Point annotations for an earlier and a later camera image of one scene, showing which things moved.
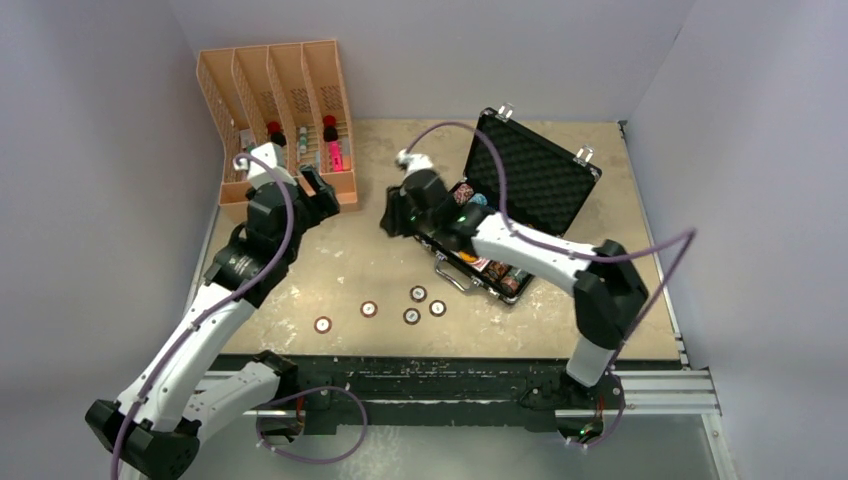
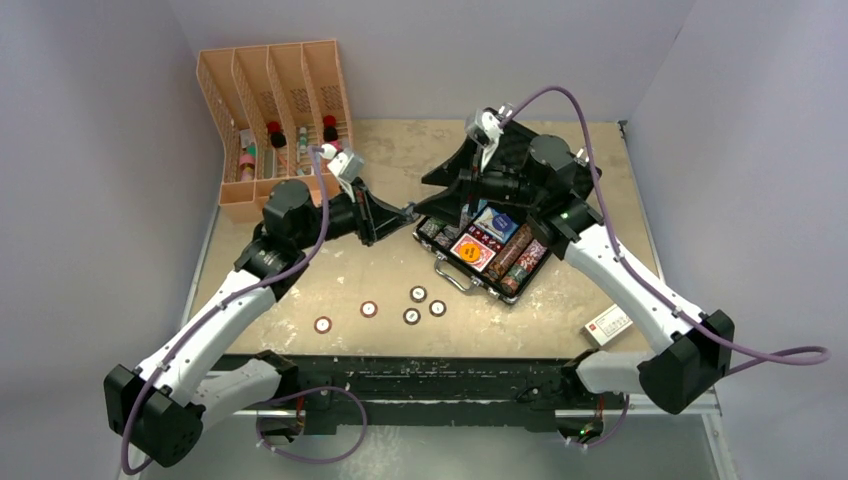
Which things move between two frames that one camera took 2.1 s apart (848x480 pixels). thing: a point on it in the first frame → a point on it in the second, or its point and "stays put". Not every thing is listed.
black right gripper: x=394 y=223 → x=448 y=205
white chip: x=418 y=294 stays put
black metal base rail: x=440 y=392 stays put
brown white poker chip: x=411 y=316 stays put
